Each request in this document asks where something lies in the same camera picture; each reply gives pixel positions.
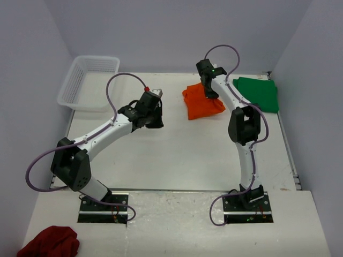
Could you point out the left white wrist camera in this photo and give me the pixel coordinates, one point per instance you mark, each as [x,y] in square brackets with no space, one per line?
[157,92]

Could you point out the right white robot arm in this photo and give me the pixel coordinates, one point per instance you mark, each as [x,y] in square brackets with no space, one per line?
[243,127]

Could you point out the white plastic mesh basket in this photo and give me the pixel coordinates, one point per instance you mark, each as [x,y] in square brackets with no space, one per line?
[84,88]

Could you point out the folded green t shirt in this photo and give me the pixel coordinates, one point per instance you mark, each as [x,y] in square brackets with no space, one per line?
[261,92]

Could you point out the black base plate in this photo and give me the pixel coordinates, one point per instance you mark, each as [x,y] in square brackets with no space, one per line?
[235,211]
[92,212]

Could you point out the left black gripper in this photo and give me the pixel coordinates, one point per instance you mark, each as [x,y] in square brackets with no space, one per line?
[158,123]

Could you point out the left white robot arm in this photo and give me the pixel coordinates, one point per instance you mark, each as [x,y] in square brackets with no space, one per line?
[72,164]

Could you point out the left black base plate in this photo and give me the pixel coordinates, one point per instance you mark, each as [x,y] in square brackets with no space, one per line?
[92,212]

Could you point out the crumpled dark red t shirt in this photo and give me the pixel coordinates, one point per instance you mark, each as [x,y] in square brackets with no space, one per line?
[52,241]

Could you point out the orange t shirt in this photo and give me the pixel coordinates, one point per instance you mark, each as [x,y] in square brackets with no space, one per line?
[198,105]

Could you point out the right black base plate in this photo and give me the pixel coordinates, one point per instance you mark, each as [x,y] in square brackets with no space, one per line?
[235,211]

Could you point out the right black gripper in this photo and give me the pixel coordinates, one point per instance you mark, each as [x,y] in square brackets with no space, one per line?
[211,95]

